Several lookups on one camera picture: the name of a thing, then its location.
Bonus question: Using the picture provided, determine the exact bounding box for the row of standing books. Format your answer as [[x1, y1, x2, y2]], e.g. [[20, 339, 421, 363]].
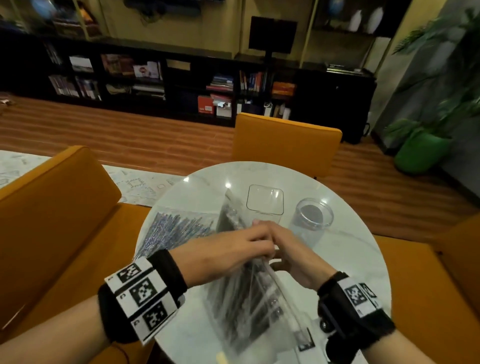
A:
[[239, 70, 268, 93]]

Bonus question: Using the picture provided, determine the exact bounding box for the green palm plant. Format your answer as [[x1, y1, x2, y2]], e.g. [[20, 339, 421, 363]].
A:
[[382, 7, 480, 143]]

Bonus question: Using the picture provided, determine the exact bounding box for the person's left hand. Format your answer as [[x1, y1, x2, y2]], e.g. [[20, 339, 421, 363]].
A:
[[170, 221, 277, 289]]

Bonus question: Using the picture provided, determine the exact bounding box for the orange upholstered chair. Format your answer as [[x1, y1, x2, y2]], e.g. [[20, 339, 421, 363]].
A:
[[0, 145, 158, 364], [374, 213, 480, 364], [231, 112, 343, 179]]

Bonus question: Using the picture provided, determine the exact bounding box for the gold framed wall shelf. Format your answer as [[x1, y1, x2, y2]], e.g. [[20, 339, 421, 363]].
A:
[[311, 0, 413, 38], [0, 0, 110, 40]]

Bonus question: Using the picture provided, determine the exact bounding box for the flat stack of books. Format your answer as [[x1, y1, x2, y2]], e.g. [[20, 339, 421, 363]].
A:
[[206, 74, 234, 93]]

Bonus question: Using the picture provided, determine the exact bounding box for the clear zip bag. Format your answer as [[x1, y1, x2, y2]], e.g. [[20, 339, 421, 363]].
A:
[[202, 189, 320, 357], [133, 204, 226, 263]]

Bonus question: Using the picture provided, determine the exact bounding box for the bunch of black straws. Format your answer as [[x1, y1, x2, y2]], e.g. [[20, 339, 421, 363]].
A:
[[208, 202, 286, 350]]

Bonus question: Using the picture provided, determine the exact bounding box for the stack of orange books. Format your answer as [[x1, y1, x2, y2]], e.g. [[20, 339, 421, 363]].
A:
[[271, 81, 297, 98]]

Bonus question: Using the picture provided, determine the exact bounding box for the white vase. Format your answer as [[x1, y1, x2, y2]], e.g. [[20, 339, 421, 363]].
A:
[[366, 6, 385, 35], [347, 9, 363, 33]]

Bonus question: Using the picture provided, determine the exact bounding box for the long black bookshelf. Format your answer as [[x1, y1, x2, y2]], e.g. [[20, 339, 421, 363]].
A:
[[0, 29, 378, 145]]

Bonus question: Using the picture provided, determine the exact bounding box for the person's right forearm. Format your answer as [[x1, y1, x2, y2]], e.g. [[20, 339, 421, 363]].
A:
[[363, 329, 436, 364]]

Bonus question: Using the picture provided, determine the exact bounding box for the black wristband with marker tags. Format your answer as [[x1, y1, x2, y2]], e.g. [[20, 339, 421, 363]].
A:
[[316, 271, 397, 352], [97, 249, 188, 346]]

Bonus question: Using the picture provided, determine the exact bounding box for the square transparent container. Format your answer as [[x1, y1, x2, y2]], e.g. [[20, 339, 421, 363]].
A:
[[245, 184, 285, 226]]

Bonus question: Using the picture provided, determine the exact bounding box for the person's left forearm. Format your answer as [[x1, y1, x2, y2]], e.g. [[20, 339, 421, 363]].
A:
[[0, 294, 113, 364]]

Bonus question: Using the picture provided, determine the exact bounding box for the red box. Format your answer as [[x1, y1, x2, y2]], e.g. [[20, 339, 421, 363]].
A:
[[197, 95, 215, 115]]

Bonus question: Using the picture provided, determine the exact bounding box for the person's right hand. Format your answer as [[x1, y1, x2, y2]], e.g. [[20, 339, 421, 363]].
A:
[[253, 220, 338, 292]]

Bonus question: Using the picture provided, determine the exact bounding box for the bunch of silver straws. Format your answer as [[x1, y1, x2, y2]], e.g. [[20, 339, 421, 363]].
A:
[[135, 211, 215, 260]]

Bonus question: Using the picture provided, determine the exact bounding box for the round clear plastic cup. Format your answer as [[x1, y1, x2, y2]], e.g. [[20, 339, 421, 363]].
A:
[[288, 197, 335, 248]]

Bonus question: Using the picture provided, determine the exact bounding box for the green plant pot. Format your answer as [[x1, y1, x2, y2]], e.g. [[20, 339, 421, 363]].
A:
[[393, 129, 453, 175]]

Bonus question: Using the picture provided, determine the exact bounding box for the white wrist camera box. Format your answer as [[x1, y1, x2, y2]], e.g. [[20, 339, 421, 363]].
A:
[[292, 318, 352, 364]]

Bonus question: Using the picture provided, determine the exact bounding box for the black wall mounted device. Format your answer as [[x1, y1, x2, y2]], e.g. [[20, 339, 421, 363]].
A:
[[123, 0, 203, 18]]

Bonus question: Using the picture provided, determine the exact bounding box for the black monitor on stand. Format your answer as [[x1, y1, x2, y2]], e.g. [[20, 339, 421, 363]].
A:
[[248, 16, 298, 63]]

